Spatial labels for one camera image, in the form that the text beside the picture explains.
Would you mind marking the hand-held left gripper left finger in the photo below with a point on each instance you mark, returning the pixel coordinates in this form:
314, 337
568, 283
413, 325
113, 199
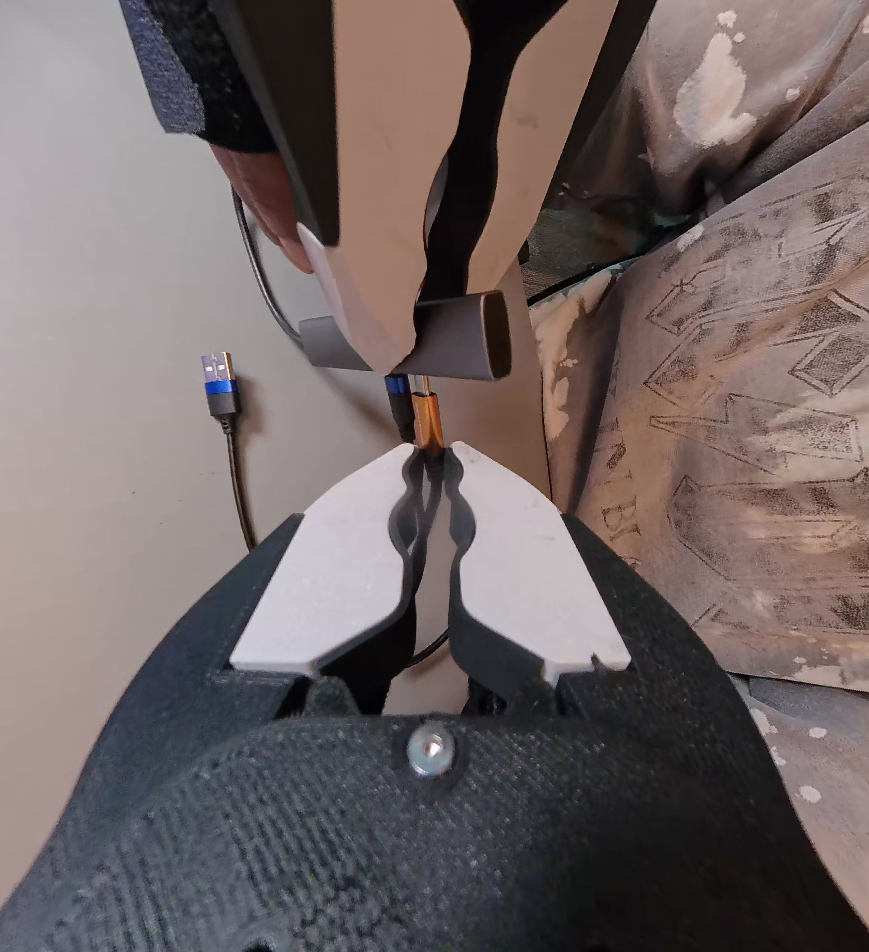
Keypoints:
330, 580

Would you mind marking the person's right hand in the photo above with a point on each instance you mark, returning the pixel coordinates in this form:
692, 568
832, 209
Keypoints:
256, 186

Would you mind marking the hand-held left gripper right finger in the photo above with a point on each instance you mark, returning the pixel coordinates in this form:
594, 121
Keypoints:
531, 580

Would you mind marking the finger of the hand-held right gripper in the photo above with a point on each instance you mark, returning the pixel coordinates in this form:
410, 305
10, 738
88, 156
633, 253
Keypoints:
389, 149
531, 134

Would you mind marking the person's grey printed trousers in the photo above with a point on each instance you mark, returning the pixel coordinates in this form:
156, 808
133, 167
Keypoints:
739, 446

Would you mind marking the grey usb hub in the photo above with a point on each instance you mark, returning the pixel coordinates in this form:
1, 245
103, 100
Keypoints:
449, 335

